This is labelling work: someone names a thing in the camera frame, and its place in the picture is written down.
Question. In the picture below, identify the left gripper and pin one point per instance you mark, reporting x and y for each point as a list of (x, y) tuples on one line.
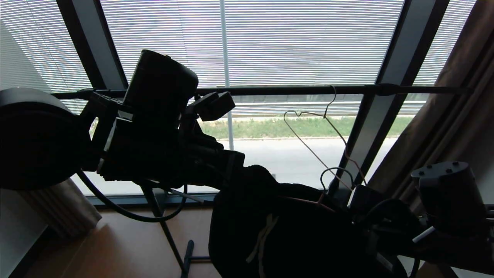
[(216, 162)]

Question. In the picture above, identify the black shorts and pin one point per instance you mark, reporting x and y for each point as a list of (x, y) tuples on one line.
[(289, 239)]

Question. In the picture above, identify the pink clothes hanger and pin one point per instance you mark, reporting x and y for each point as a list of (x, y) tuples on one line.
[(314, 114), (336, 168)]

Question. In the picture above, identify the black clothes rack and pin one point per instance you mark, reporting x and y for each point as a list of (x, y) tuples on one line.
[(289, 90)]

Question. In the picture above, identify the brown curtain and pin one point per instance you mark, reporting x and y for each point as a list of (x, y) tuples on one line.
[(463, 77), (65, 212)]

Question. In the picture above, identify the window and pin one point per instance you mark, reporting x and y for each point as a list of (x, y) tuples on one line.
[(96, 46)]

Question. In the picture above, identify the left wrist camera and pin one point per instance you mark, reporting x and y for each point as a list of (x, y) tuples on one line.
[(212, 106)]

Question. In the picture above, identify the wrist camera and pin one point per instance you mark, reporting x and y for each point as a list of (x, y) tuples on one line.
[(366, 200), (212, 106)]

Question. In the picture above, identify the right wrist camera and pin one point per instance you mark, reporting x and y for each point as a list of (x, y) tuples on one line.
[(366, 200)]

